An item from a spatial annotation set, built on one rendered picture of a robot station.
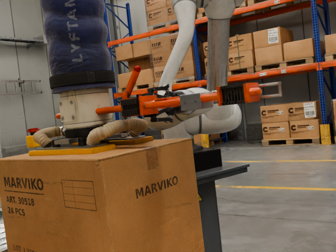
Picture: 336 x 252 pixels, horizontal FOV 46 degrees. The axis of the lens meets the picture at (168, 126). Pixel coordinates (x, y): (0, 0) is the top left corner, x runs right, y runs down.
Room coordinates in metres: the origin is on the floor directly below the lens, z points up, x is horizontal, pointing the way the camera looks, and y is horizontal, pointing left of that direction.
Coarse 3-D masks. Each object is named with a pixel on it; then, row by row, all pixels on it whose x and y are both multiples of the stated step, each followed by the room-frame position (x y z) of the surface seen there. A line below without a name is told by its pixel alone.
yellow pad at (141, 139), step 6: (120, 132) 1.41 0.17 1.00; (126, 132) 1.42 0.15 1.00; (108, 138) 1.46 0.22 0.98; (114, 138) 1.42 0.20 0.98; (120, 138) 1.39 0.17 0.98; (126, 138) 1.37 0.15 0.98; (132, 138) 1.35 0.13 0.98; (138, 138) 1.35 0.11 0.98; (144, 138) 1.37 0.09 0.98; (150, 138) 1.39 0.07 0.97; (72, 144) 1.53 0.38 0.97; (120, 144) 1.37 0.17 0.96; (126, 144) 1.35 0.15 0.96
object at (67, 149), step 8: (56, 144) 1.35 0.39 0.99; (80, 144) 1.26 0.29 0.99; (104, 144) 1.25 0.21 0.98; (112, 144) 1.25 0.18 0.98; (32, 152) 1.37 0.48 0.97; (40, 152) 1.34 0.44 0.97; (48, 152) 1.31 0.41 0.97; (56, 152) 1.28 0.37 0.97; (64, 152) 1.26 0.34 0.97; (72, 152) 1.23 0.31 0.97; (80, 152) 1.21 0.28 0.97; (88, 152) 1.19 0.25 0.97; (96, 152) 1.19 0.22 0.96
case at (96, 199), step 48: (144, 144) 1.28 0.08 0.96; (0, 192) 1.41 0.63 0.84; (48, 192) 1.20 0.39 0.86; (96, 192) 1.05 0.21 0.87; (144, 192) 1.14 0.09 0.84; (192, 192) 1.30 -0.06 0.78; (48, 240) 1.23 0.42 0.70; (96, 240) 1.06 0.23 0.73; (144, 240) 1.12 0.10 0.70; (192, 240) 1.28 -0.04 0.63
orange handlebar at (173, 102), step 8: (256, 88) 0.98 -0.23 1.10; (168, 96) 1.16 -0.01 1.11; (176, 96) 1.17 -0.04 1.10; (200, 96) 1.06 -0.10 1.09; (208, 96) 1.05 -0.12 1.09; (216, 96) 1.03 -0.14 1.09; (144, 104) 1.19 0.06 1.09; (152, 104) 1.17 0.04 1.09; (160, 104) 1.15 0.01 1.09; (168, 104) 1.13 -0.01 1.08; (176, 104) 1.12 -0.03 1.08; (96, 112) 1.32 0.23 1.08; (104, 112) 1.30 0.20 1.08; (112, 112) 1.28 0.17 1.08
